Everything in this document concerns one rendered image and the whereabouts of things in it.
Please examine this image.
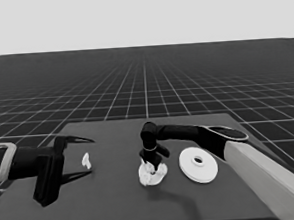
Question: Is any large thick white disc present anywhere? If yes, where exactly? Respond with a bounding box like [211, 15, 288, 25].
[177, 145, 221, 186]

